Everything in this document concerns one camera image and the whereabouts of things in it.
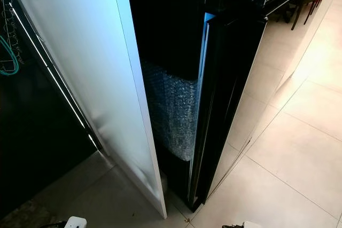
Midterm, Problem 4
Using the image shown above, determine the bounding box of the black glossy fridge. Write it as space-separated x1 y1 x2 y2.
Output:
125 0 340 213

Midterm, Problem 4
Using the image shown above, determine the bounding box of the black cabinet with metal strip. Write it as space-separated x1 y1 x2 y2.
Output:
0 0 102 221

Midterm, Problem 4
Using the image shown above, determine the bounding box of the white cabinet side panel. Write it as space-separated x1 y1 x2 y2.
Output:
4 0 167 219

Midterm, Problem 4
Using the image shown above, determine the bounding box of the clear bubble wrap sheet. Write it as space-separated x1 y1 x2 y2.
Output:
142 61 199 162

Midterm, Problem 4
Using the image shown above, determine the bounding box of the dark wooden chair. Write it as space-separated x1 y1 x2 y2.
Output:
267 0 332 31

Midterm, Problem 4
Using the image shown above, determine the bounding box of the green cable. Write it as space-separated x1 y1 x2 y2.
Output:
0 36 20 75

